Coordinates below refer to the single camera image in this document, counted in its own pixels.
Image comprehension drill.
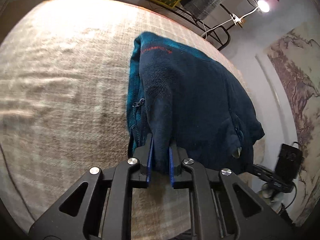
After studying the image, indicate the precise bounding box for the teal plaid fleece jacket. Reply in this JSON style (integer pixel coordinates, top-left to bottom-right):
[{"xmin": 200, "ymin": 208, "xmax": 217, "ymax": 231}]
[{"xmin": 126, "ymin": 32, "xmax": 264, "ymax": 174}]

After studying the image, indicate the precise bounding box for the black metal clothes rack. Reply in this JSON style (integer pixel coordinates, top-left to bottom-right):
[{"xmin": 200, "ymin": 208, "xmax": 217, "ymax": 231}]
[{"xmin": 66, "ymin": 0, "xmax": 291, "ymax": 52}]

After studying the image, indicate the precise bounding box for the black device on floor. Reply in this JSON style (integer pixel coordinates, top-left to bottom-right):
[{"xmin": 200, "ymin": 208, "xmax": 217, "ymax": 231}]
[{"xmin": 248, "ymin": 144, "xmax": 304, "ymax": 193}]

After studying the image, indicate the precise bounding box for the beige checked bed cover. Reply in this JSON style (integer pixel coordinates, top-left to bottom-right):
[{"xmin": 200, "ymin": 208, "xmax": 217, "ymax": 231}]
[{"xmin": 0, "ymin": 0, "xmax": 266, "ymax": 240}]

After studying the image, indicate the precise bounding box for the white clip desk lamp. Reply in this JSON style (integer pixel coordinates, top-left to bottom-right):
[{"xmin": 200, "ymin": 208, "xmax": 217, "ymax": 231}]
[{"xmin": 201, "ymin": 0, "xmax": 271, "ymax": 38}]

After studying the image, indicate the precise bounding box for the landscape painting wall scroll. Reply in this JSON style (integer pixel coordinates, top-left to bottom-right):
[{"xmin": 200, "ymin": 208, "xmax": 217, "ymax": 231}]
[{"xmin": 264, "ymin": 22, "xmax": 319, "ymax": 226}]

